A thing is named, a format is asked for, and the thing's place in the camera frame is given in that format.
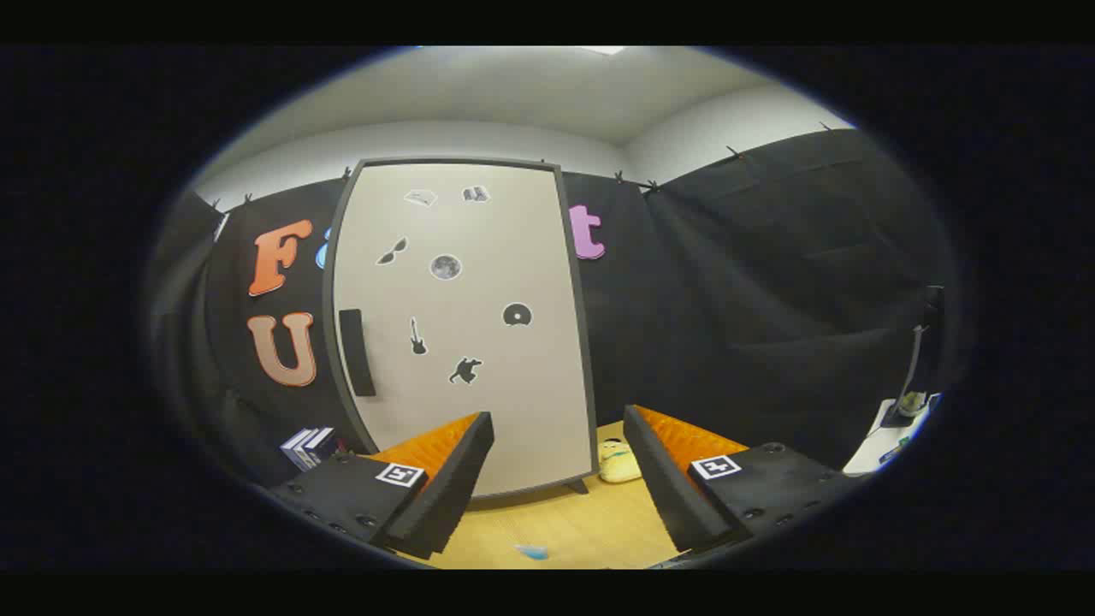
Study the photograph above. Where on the white side table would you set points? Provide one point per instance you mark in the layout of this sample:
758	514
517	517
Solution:
864	458

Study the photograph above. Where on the black desk stand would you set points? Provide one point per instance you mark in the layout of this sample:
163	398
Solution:
915	359

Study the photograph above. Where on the yellow plush toy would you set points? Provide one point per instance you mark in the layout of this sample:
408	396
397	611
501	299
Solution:
618	462

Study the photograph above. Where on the black backdrop cloth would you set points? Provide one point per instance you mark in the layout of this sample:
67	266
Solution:
770	299

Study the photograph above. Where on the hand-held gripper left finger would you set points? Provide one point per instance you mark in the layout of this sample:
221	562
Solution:
453	488

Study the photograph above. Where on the dark grey cabinet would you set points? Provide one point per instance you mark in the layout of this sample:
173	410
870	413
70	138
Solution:
329	308

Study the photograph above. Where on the white blue cosmetic tube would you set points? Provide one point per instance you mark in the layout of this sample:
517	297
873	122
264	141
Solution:
534	553

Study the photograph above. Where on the pale tape roll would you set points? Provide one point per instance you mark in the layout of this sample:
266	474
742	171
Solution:
912	402

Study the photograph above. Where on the light grey cabinet door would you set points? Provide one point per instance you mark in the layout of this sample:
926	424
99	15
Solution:
513	385

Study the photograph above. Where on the blue white book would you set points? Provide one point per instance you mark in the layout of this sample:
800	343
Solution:
295	447

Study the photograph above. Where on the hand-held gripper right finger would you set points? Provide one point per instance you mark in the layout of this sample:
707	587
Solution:
659	479

